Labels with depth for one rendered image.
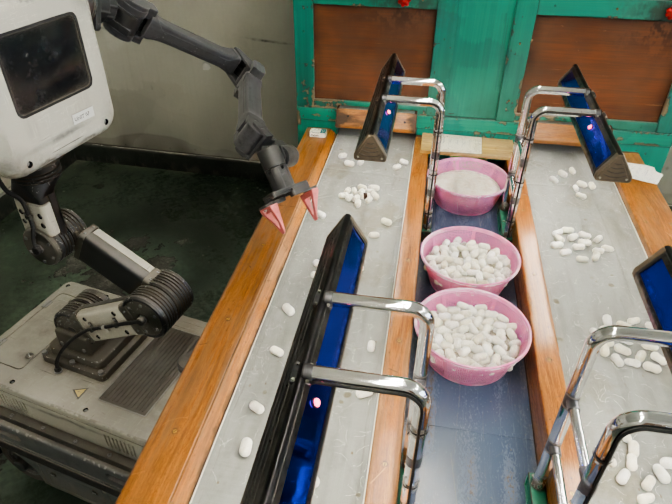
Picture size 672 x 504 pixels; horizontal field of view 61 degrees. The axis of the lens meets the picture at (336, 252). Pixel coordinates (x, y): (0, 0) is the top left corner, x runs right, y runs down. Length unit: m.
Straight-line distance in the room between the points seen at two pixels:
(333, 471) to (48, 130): 0.87
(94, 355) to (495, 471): 1.08
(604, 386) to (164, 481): 0.90
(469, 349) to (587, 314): 0.33
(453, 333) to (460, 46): 1.09
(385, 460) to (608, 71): 1.56
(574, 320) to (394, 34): 1.15
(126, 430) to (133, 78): 2.36
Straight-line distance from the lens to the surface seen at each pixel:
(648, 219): 1.92
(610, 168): 1.44
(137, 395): 1.64
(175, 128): 3.53
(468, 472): 1.22
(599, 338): 0.90
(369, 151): 1.38
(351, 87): 2.18
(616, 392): 1.36
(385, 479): 1.08
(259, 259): 1.52
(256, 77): 1.72
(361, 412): 1.19
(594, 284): 1.62
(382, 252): 1.58
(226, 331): 1.33
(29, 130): 1.27
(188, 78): 3.36
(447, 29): 2.08
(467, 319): 1.40
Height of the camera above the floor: 1.68
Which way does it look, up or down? 37 degrees down
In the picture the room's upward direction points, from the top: straight up
